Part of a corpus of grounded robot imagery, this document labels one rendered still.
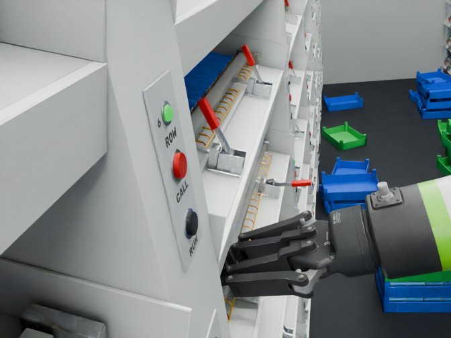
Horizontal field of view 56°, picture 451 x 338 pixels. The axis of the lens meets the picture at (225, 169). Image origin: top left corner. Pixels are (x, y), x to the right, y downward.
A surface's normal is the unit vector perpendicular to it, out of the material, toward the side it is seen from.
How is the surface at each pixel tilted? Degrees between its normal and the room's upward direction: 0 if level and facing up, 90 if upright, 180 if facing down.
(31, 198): 106
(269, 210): 15
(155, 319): 90
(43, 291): 90
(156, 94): 90
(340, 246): 59
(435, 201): 28
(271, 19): 90
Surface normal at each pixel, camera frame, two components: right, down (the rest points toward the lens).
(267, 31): -0.21, 0.47
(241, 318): 0.13, -0.86
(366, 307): -0.14, -0.88
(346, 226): -0.44, -0.55
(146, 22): 0.97, -0.02
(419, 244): -0.31, 0.18
